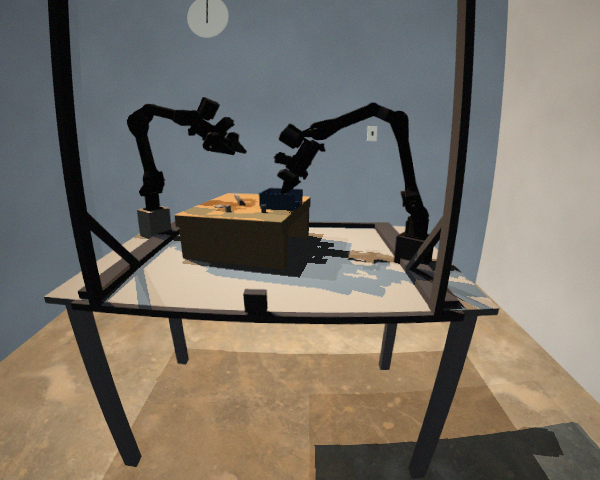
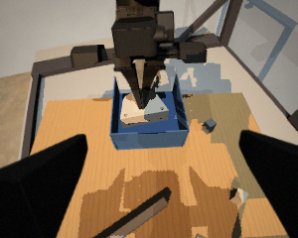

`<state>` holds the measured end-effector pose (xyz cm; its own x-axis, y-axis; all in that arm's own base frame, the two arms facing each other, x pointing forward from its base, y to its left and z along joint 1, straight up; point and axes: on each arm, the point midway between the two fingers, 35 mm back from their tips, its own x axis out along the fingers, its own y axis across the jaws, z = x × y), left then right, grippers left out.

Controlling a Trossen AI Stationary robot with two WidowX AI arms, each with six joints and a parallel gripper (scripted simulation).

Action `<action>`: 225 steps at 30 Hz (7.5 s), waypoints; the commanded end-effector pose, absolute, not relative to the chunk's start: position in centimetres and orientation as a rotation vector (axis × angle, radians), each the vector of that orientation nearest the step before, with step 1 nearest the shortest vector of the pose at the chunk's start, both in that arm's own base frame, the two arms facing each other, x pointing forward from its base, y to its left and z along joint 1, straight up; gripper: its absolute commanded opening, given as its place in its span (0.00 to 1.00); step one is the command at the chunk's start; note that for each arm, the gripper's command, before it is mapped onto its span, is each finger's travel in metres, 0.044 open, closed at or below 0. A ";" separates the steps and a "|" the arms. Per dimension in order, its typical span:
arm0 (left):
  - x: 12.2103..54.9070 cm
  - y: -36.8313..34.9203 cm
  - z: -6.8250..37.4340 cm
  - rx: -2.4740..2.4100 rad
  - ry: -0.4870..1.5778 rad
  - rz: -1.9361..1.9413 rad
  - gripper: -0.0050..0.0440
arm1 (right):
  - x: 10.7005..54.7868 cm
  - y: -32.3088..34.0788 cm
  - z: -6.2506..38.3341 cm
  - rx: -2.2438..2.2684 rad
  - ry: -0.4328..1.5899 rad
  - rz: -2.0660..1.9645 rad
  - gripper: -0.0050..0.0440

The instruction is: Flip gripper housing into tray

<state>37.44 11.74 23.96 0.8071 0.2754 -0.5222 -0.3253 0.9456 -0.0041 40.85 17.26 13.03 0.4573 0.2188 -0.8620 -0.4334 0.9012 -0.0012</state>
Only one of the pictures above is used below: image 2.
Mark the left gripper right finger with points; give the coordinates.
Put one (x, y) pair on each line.
(274, 164)

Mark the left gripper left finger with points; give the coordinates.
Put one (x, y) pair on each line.
(35, 192)

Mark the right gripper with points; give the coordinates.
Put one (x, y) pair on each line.
(188, 52)

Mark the black metal frame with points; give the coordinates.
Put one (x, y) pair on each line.
(228, 23)

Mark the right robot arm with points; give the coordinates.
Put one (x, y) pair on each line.
(140, 35)

